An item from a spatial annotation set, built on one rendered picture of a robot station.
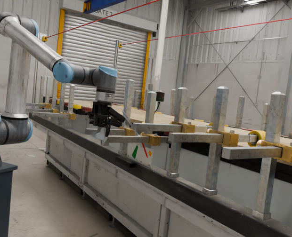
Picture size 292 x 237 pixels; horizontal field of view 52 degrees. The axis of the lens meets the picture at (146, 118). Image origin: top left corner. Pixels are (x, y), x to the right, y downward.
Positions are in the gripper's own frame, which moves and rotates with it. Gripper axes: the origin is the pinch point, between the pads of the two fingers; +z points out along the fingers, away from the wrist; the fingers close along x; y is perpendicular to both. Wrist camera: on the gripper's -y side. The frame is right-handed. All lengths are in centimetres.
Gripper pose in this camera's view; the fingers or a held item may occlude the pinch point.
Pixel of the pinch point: (103, 142)
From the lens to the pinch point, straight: 149.1
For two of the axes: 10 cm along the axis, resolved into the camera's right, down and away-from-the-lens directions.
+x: 5.5, 1.3, -8.3
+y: -8.3, -0.7, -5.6
